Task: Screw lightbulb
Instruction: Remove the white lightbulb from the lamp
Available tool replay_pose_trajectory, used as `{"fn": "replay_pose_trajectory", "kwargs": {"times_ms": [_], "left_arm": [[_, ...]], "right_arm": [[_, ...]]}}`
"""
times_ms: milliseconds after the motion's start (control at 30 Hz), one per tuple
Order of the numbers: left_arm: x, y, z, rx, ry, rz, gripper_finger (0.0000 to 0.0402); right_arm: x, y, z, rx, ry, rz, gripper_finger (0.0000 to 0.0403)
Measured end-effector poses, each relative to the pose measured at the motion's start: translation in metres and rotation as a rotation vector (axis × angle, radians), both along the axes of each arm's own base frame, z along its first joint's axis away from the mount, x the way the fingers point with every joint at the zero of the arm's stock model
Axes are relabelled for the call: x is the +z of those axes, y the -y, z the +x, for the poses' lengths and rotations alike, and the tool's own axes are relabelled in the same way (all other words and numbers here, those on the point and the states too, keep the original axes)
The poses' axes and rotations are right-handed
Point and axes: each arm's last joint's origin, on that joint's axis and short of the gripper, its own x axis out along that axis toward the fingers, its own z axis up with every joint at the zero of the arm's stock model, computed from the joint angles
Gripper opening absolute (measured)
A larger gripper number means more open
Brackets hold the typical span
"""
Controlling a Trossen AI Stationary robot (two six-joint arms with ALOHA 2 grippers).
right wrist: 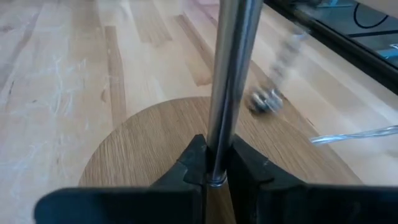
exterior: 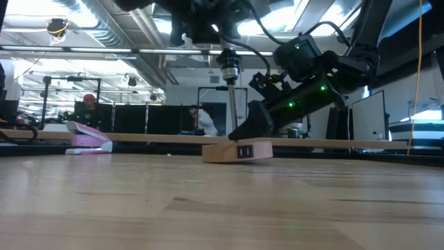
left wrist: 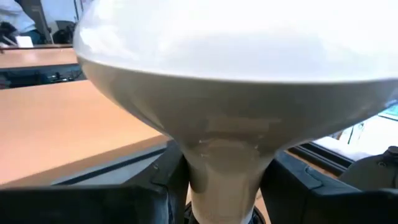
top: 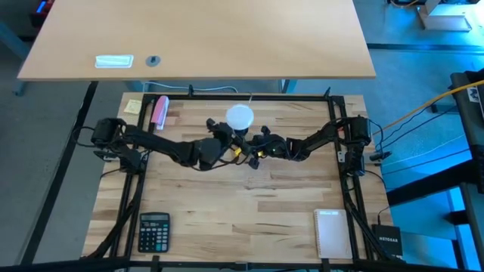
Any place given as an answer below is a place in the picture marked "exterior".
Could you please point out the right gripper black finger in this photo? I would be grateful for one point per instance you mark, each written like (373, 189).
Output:
(258, 121)

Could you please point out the lamp with round wooden base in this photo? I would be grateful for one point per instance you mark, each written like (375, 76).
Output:
(225, 152)

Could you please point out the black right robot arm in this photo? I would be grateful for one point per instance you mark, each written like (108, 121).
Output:
(367, 21)

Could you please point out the black folded panels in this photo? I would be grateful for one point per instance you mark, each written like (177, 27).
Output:
(338, 123)

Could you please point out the person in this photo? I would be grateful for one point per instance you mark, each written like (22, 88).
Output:
(90, 112)
(206, 123)

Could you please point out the black room divider panels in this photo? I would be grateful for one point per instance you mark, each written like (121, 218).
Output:
(156, 119)

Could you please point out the tan wooden desk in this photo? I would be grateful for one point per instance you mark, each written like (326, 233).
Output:
(156, 138)

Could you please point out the long ceiling light strip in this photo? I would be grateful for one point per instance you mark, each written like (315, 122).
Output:
(104, 50)

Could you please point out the black ceiling-mounted device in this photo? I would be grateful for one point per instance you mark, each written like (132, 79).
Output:
(57, 27)

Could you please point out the pink and white stapler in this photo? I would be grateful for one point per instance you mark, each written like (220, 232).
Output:
(88, 140)

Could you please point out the white board with black frame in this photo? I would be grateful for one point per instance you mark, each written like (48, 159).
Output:
(369, 118)

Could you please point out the black metal table frame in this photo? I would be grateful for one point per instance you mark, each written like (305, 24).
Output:
(347, 157)

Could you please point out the silver ceiling duct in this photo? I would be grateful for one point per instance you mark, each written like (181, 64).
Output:
(114, 31)

